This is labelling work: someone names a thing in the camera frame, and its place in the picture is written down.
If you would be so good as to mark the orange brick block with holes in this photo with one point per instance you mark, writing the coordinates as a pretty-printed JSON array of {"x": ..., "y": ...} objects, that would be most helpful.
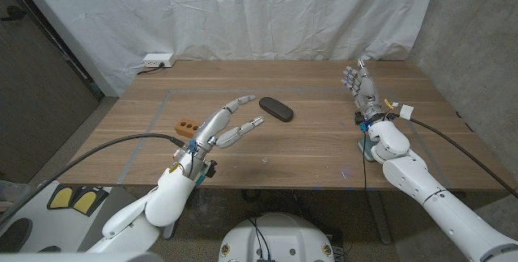
[{"x": 184, "y": 126}]

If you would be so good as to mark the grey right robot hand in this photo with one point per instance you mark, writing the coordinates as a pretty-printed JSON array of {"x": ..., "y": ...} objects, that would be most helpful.
[{"x": 366, "y": 92}]

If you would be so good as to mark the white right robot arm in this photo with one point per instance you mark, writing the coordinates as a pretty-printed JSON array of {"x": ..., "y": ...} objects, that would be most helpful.
[{"x": 425, "y": 185}]

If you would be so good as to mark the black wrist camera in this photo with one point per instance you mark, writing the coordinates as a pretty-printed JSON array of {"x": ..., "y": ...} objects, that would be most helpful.
[
  {"x": 209, "y": 169},
  {"x": 359, "y": 118}
]

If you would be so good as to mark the yellow foot pedal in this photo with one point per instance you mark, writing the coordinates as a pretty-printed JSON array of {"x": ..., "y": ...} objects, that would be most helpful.
[
  {"x": 89, "y": 202},
  {"x": 60, "y": 198}
]

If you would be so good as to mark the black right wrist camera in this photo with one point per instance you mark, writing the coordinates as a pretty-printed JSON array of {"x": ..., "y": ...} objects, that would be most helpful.
[{"x": 359, "y": 118}]

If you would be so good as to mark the black glasses case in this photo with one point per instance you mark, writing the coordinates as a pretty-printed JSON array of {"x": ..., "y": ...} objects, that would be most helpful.
[{"x": 276, "y": 109}]

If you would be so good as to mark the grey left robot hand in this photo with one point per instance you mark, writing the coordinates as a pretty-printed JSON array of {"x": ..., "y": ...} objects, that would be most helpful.
[{"x": 212, "y": 128}]

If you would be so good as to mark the dark door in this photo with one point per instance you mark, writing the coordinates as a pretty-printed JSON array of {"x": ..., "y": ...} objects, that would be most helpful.
[{"x": 36, "y": 100}]

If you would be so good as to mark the white power strip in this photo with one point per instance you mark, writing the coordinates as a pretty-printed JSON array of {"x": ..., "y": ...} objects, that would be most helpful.
[{"x": 159, "y": 60}]

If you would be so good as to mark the grey table leg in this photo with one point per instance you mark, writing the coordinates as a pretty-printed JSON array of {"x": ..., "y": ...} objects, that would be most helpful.
[
  {"x": 380, "y": 217},
  {"x": 170, "y": 229}
]

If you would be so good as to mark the white wrinkled backdrop cloth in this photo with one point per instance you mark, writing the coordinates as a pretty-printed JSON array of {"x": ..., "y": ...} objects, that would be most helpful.
[{"x": 243, "y": 11}]

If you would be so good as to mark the white floor platform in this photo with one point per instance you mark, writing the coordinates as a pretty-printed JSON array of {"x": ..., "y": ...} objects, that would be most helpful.
[{"x": 60, "y": 229}]

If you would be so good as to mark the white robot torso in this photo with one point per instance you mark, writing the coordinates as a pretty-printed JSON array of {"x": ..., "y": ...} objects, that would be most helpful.
[{"x": 283, "y": 237}]

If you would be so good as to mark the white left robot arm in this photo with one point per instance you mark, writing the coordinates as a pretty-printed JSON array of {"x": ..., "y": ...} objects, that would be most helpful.
[{"x": 170, "y": 197}]

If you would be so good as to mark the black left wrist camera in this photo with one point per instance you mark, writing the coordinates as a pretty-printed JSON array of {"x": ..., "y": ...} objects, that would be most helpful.
[{"x": 209, "y": 169}]

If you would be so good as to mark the teal grey flat object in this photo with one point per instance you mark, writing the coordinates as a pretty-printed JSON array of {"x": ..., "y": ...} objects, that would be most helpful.
[{"x": 366, "y": 150}]

